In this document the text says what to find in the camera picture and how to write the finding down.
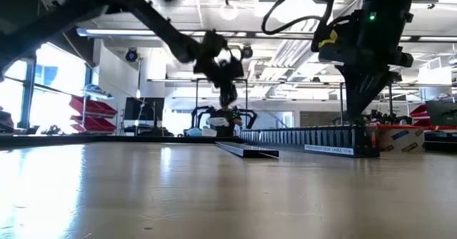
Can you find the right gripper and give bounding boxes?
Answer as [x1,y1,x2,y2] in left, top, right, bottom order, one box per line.
[317,9,415,121]

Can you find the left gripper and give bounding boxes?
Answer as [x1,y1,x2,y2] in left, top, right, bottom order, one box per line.
[0,0,201,76]

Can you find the black slotted cable raceway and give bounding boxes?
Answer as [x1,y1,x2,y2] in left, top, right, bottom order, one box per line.
[240,124,381,158]

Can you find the black raceway lid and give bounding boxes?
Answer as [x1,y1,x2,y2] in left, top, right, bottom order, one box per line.
[215,141,281,159]

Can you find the thin metal pole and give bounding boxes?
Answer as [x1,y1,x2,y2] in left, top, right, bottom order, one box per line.
[338,82,345,126]

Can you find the black ceiling spotlight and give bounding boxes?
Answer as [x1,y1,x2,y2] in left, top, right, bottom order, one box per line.
[124,47,139,63]
[240,44,254,60]

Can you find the long ceiling light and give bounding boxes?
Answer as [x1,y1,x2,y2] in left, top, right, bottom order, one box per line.
[399,35,457,43]
[76,27,215,39]

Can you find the red workbench top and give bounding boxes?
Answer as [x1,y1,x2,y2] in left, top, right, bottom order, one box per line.
[376,123,457,132]

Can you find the red storage bins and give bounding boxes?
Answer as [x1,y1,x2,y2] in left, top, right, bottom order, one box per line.
[409,104,429,126]

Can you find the cardboard box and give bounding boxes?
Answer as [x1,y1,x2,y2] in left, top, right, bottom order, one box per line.
[378,128,426,153]

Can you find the round pendant lamp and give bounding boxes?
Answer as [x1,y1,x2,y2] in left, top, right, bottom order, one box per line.
[219,0,239,21]

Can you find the white hanging board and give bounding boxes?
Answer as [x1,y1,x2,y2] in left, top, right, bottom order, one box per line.
[417,57,453,87]

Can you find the black monitor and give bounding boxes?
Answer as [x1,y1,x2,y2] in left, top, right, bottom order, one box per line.
[124,96,166,122]

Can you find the black equipment case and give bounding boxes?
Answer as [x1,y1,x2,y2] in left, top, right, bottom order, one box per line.
[425,101,457,128]

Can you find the red bin rack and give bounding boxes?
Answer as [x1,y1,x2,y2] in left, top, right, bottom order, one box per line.
[68,95,119,135]

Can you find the background black robot arms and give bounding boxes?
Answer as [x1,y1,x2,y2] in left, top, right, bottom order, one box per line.
[189,105,258,138]

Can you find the yellow cable tag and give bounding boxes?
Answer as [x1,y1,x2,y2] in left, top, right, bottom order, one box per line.
[318,29,339,50]

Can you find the black camera cable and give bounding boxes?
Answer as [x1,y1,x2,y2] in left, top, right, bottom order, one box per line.
[261,0,322,36]

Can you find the black aluminium table frame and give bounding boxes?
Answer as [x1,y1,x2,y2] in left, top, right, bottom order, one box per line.
[0,134,243,149]

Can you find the blue window post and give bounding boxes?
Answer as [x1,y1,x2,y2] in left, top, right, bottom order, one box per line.
[19,59,36,129]

